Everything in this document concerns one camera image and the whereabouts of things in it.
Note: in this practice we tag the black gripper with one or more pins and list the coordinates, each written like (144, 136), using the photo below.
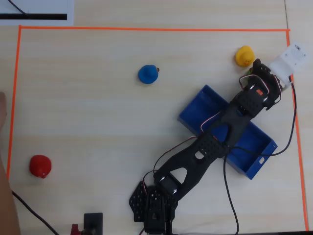
(260, 67)

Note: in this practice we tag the bare person forearm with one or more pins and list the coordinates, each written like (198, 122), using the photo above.
(6, 171)

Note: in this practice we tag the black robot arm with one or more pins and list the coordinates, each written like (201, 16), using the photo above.
(207, 149)

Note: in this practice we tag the yellow rubber duck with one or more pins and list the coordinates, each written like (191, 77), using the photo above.
(244, 55)

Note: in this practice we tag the blue rectangular box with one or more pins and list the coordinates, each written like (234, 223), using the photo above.
(203, 107)

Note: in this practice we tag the orange tape strip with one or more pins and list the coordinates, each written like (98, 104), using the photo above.
(146, 29)
(298, 137)
(14, 98)

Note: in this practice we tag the paper with black bar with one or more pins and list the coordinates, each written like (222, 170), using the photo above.
(49, 16)

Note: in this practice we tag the red toy fruit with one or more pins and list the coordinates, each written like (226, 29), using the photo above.
(40, 166)

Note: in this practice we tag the red clamp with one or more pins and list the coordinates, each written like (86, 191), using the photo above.
(74, 230)

